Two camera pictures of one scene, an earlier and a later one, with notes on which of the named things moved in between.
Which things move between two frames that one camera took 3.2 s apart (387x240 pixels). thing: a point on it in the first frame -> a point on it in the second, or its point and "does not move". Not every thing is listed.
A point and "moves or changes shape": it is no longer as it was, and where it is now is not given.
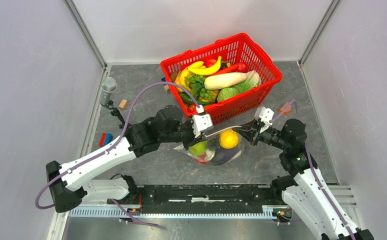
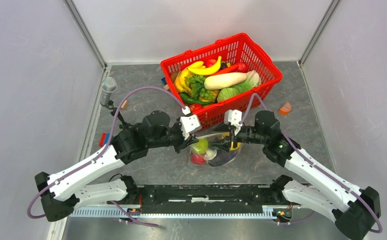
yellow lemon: [228, 139] does not move
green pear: [198, 149] does not move
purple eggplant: [222, 155] does not move
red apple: [201, 160] moves or changes shape
